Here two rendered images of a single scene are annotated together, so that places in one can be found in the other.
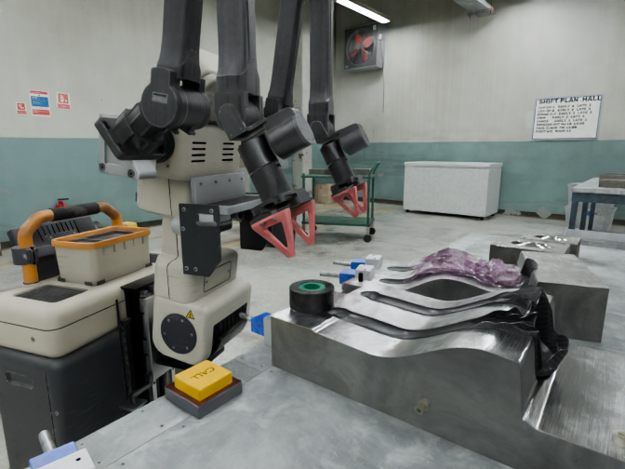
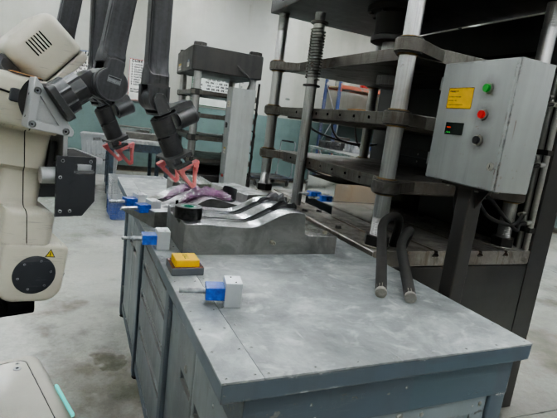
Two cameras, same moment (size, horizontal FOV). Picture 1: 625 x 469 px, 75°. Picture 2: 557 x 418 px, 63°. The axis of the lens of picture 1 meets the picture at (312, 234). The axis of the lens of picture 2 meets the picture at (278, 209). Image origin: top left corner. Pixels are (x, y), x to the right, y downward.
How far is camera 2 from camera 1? 1.04 m
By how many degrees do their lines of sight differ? 61
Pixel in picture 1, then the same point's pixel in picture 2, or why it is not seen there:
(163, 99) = (117, 81)
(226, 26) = (160, 44)
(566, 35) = not seen: outside the picture
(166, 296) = (23, 242)
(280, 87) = not seen: hidden behind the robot
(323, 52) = not seen: hidden behind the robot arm
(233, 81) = (164, 80)
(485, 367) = (294, 218)
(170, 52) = (117, 48)
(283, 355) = (192, 245)
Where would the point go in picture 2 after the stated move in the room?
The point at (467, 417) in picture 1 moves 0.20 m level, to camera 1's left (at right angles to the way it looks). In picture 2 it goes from (287, 240) to (253, 253)
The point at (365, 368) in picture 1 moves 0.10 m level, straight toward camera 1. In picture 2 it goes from (244, 235) to (271, 245)
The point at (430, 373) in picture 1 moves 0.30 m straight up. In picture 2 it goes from (274, 228) to (287, 128)
